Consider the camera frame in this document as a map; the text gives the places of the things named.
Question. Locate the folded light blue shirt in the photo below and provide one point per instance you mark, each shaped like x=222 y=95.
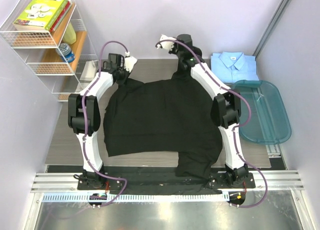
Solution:
x=231 y=67

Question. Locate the red cover book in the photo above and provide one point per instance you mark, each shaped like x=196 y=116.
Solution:
x=61 y=16

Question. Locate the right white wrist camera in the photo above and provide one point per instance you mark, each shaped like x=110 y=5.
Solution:
x=167 y=43

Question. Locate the green cover book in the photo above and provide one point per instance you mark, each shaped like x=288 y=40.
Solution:
x=39 y=15

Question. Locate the white slotted cable duct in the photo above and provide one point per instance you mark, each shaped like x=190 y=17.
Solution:
x=97 y=198

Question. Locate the black long sleeve shirt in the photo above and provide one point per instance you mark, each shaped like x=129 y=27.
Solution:
x=166 y=115

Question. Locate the teal plastic tray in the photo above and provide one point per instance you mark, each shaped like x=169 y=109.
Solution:
x=269 y=123

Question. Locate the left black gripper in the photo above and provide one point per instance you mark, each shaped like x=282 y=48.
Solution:
x=127 y=75

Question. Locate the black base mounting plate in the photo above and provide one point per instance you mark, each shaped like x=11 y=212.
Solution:
x=160 y=181

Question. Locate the grey aluminium wall post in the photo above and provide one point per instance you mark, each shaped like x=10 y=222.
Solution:
x=280 y=10

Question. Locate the blue lidded jar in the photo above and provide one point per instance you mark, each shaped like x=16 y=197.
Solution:
x=65 y=52

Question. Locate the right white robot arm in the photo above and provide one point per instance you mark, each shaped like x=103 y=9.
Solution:
x=225 y=111

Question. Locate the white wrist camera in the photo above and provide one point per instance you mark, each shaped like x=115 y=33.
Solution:
x=129 y=62
x=167 y=43

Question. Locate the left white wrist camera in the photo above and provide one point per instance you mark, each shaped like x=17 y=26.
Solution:
x=129 y=62

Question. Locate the yellow green bottle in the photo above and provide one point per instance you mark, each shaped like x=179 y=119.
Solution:
x=69 y=35

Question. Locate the white paper booklet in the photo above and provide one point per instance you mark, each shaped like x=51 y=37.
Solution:
x=89 y=71

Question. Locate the white wire shelf rack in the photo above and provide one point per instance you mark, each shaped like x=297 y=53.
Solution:
x=39 y=51

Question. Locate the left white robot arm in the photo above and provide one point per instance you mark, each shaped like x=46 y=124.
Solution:
x=84 y=117

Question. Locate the aluminium frame rail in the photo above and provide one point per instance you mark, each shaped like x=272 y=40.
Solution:
x=274 y=180

